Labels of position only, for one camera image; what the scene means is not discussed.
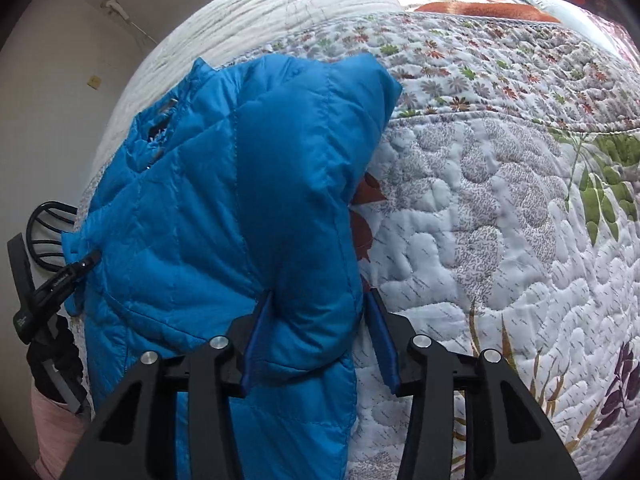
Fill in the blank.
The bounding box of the blue quilted puffer jacket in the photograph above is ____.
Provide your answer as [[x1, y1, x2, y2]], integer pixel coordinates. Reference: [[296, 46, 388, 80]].
[[62, 54, 401, 479]]

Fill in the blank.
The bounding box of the pink sleeved forearm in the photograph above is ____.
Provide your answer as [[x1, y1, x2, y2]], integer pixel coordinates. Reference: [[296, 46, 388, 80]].
[[30, 385, 91, 480]]

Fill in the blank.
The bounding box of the black glove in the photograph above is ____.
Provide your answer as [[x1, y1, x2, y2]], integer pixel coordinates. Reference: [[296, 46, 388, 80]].
[[26, 315, 87, 415]]

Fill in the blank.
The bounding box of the floral quilted bedspread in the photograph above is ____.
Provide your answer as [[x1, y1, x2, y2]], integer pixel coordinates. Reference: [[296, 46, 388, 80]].
[[94, 0, 639, 479]]

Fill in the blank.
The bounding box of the yellow wall socket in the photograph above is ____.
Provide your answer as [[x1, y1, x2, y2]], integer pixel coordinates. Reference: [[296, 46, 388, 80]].
[[87, 76, 102, 90]]

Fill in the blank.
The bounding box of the white wall device with cable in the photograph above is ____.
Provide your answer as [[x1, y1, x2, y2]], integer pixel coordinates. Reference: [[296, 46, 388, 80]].
[[101, 0, 157, 46]]

